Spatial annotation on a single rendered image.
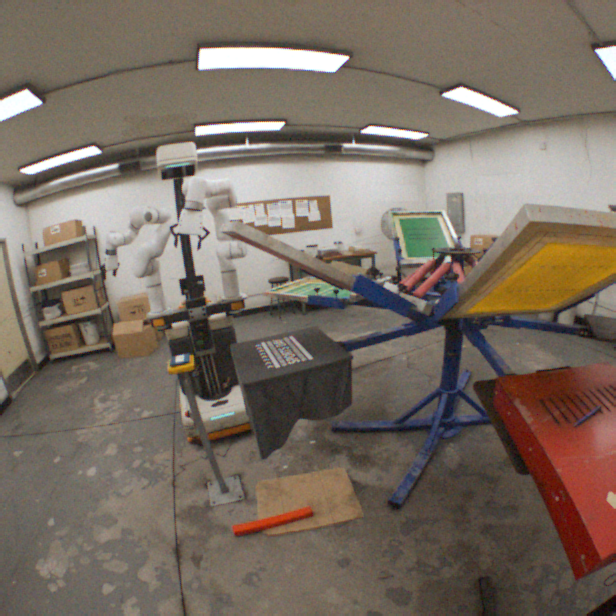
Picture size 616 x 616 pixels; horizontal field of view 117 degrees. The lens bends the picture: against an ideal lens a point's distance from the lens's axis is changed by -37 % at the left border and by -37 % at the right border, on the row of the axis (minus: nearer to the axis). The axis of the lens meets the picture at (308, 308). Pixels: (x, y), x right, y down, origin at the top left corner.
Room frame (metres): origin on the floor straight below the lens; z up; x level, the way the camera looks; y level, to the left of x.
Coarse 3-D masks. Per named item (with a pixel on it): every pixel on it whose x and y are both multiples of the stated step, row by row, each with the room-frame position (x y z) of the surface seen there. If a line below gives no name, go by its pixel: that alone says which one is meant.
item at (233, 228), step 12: (228, 228) 1.09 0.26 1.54; (240, 228) 0.96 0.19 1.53; (252, 228) 0.98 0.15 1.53; (252, 240) 0.98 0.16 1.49; (264, 240) 0.99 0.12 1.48; (276, 240) 1.00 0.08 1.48; (288, 252) 1.01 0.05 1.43; (300, 252) 1.03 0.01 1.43; (312, 264) 1.04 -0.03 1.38; (324, 264) 1.05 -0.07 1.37; (336, 276) 1.07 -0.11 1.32; (348, 276) 1.08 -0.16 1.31
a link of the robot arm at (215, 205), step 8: (208, 200) 1.59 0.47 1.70; (216, 200) 1.59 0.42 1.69; (224, 200) 1.59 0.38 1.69; (208, 208) 1.61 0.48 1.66; (216, 208) 1.60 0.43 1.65; (224, 208) 1.61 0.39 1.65; (216, 216) 1.64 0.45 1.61; (224, 216) 1.65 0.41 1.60; (216, 224) 1.65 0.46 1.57; (216, 232) 1.66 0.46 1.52; (224, 240) 1.67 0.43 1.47; (240, 248) 1.65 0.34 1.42; (240, 256) 1.67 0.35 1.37
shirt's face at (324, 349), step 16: (272, 336) 1.49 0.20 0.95; (288, 336) 1.47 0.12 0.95; (304, 336) 1.44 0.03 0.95; (320, 336) 1.42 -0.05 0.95; (240, 352) 1.31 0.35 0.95; (256, 352) 1.30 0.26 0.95; (320, 352) 1.24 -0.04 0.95; (336, 352) 1.22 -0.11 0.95; (240, 368) 1.14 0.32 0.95; (256, 368) 1.13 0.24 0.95; (288, 368) 1.11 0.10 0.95; (304, 368) 1.10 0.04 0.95
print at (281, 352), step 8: (256, 344) 1.40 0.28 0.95; (264, 344) 1.39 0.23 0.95; (272, 344) 1.38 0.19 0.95; (280, 344) 1.37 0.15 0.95; (288, 344) 1.36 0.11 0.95; (296, 344) 1.35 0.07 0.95; (264, 352) 1.29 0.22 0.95; (272, 352) 1.28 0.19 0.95; (280, 352) 1.28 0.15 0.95; (288, 352) 1.27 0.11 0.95; (296, 352) 1.26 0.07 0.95; (304, 352) 1.25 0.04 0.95; (264, 360) 1.21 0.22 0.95; (272, 360) 1.20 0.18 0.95; (280, 360) 1.19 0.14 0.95; (288, 360) 1.18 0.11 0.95; (296, 360) 1.18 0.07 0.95; (304, 360) 1.17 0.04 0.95; (272, 368) 1.12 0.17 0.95
